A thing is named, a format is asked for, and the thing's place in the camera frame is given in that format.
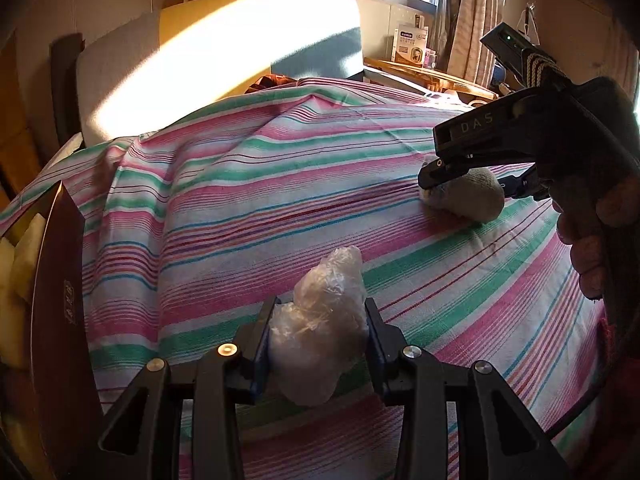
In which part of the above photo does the grey sofa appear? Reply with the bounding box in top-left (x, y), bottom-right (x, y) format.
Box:
top-left (75, 0), bottom-right (366, 148)

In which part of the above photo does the red knit garment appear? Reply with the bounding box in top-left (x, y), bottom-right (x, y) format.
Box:
top-left (595, 310), bottom-right (640, 480)

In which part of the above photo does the wooden wardrobe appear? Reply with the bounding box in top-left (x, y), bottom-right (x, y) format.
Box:
top-left (0, 35), bottom-right (41, 201)

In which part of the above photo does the white product box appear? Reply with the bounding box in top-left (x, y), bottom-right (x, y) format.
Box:
top-left (390, 25), bottom-right (428, 65)

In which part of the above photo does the striped tablecloth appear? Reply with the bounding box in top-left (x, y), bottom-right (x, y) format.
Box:
top-left (0, 77), bottom-right (613, 480)

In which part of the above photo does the black rolled mat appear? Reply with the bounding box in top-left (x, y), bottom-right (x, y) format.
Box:
top-left (49, 34), bottom-right (85, 136)

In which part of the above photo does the patterned beige curtain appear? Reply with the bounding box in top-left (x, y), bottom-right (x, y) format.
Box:
top-left (432, 0), bottom-right (506, 88)

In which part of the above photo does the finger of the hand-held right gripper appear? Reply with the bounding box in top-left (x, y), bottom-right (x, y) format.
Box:
top-left (417, 91), bottom-right (540, 189)
top-left (500, 172), bottom-right (551, 202)

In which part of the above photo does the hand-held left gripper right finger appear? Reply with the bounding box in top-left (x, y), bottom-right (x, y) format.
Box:
top-left (364, 297), bottom-right (571, 480)

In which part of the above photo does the red brown cloth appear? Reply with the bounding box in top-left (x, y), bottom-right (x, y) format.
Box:
top-left (245, 74), bottom-right (301, 95)

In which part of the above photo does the black cable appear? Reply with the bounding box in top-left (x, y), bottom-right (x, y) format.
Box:
top-left (547, 340), bottom-right (621, 438)

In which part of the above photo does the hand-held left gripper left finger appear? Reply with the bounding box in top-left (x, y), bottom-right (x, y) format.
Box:
top-left (97, 295), bottom-right (282, 480)

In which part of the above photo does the wooden side table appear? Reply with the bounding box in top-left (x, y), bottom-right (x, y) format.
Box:
top-left (362, 57), bottom-right (498, 101)

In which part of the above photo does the grey white bundle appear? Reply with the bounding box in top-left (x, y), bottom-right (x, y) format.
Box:
top-left (419, 155), bottom-right (506, 223)

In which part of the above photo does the person's right hand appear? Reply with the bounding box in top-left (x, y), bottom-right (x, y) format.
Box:
top-left (556, 178), bottom-right (640, 302)

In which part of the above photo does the clear plastic ball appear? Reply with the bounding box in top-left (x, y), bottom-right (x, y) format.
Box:
top-left (267, 246), bottom-right (371, 407)

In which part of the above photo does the gold tin box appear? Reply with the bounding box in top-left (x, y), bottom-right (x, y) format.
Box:
top-left (0, 180), bottom-right (106, 480)

